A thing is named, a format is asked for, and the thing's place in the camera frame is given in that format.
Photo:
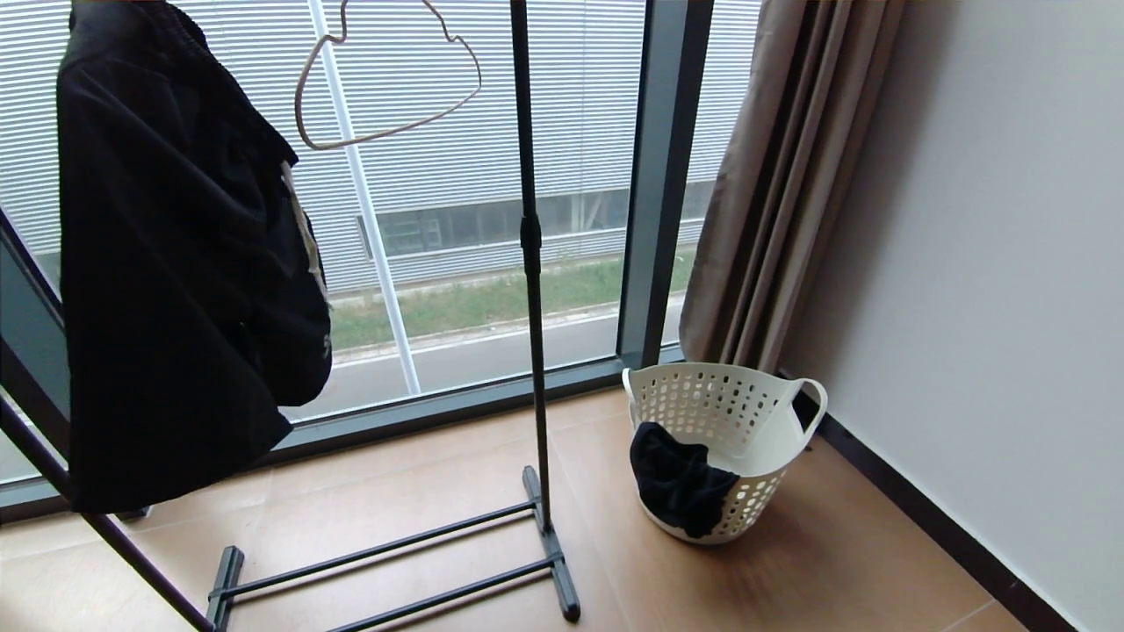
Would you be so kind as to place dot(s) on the pink clothes hanger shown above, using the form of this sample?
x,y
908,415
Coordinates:
x,y
395,132

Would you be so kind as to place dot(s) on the window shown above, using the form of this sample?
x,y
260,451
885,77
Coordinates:
x,y
667,175

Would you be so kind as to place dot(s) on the white laundry basket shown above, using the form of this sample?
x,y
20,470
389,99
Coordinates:
x,y
764,448

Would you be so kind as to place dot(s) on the black garment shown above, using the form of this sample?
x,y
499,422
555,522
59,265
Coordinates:
x,y
176,263

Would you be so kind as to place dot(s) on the brown curtain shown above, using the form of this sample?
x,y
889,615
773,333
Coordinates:
x,y
781,175

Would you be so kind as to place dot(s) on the heap of clothes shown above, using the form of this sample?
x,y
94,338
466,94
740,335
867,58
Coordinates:
x,y
680,483

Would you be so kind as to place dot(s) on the black clothes rack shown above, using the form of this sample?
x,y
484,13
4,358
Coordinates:
x,y
530,263

